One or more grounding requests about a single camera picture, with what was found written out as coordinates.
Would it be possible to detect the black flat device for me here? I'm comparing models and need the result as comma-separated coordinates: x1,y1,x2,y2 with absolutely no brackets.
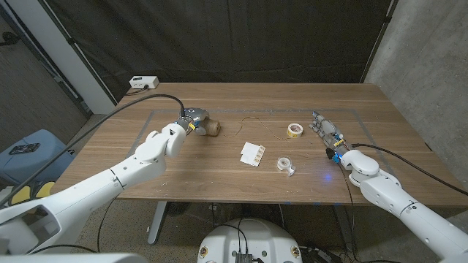
9,142,41,156

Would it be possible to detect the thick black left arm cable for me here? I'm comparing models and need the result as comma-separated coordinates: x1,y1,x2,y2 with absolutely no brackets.
0,94,187,207

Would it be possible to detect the blue chair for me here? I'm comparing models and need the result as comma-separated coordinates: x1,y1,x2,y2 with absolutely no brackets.
0,129,76,186

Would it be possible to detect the white yellow sticker roll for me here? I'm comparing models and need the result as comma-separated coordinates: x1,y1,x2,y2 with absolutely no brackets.
287,123,305,139

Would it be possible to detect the black torso connector box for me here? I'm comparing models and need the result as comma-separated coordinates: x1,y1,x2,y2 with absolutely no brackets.
235,251,265,263

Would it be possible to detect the yellow black shoe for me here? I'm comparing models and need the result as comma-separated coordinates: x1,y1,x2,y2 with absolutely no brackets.
10,181,56,205

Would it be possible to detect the black backdrop curtain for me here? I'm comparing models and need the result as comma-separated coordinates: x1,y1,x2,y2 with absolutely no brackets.
38,0,399,104

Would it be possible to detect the grey table leg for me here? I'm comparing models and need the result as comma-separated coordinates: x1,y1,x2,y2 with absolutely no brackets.
147,200,169,245
334,204,358,253

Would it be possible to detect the black backdrop stand pole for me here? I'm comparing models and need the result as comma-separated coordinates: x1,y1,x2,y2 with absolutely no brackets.
36,0,120,107
360,0,399,84

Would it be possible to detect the thin black torso cable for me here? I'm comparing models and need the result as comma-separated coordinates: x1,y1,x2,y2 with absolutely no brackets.
214,218,249,255

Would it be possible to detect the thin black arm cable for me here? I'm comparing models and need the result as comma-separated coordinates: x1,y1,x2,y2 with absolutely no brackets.
338,164,361,262
31,195,121,255

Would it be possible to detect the black wall rail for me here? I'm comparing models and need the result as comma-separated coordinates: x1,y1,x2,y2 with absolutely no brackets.
0,3,92,118

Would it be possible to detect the black socket box cable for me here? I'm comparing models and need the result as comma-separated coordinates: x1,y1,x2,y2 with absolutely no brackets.
125,84,150,96

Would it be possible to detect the brown twine spool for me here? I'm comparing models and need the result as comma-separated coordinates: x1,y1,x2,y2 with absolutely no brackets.
203,118,222,138

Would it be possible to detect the floor power strip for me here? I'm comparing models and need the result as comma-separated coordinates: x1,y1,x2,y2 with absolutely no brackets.
299,246,343,263

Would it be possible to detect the white sticker sheet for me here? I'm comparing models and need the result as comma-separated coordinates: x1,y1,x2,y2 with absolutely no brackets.
239,141,267,168

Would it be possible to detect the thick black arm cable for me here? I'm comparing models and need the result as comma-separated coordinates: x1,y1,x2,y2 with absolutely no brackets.
0,94,187,207
350,142,468,197

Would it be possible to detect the clear tape roll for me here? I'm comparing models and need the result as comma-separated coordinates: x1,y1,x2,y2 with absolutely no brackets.
276,156,297,178

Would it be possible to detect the brown twine strand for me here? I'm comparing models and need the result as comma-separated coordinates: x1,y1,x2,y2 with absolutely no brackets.
223,115,290,141

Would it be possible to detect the black wall hook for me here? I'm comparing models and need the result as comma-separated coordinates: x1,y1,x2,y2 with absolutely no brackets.
0,31,21,47

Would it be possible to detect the white power socket box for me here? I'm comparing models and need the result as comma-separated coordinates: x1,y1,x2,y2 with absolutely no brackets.
129,75,160,90

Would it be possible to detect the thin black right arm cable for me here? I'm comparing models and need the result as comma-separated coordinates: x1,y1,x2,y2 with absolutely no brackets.
338,164,361,262

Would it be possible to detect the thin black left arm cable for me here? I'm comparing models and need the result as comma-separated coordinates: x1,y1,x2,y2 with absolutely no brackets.
31,195,121,255

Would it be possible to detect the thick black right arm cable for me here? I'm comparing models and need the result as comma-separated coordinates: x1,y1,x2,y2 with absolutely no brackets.
350,142,468,197

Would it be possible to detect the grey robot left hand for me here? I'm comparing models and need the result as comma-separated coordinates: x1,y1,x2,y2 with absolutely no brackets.
177,107,211,137

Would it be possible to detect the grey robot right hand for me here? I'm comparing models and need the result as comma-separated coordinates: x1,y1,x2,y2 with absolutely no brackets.
308,111,352,162

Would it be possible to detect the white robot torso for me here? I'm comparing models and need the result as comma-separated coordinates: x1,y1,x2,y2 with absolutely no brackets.
197,218,303,263

